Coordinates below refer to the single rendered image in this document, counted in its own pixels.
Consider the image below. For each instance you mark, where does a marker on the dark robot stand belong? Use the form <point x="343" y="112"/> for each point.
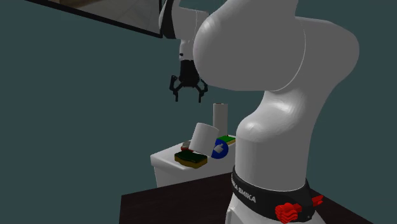
<point x="186" y="201"/>

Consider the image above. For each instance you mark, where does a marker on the white toilet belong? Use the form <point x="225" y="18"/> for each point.
<point x="167" y="170"/>

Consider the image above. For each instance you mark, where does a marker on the black framed wall mirror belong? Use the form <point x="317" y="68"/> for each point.
<point x="118" y="12"/>

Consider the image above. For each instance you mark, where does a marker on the blue round disc with white figure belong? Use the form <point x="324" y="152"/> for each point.
<point x="220" y="150"/>

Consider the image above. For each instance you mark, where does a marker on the small red and grey object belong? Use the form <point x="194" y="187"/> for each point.
<point x="185" y="145"/>

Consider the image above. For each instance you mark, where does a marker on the tall upright white paper roll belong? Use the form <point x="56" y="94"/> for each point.
<point x="220" y="119"/>

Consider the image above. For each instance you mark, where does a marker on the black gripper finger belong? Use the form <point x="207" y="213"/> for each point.
<point x="173" y="88"/>
<point x="202" y="90"/>

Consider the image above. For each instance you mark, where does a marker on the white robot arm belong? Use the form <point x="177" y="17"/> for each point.
<point x="270" y="93"/>

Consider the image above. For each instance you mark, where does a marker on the yellow sponge with dark green top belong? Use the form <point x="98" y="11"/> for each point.
<point x="190" y="158"/>

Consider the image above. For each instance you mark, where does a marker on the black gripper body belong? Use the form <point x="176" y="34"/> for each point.
<point x="187" y="74"/>

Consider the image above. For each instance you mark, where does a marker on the yellow sponge with bright green top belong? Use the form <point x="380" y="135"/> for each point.
<point x="227" y="139"/>

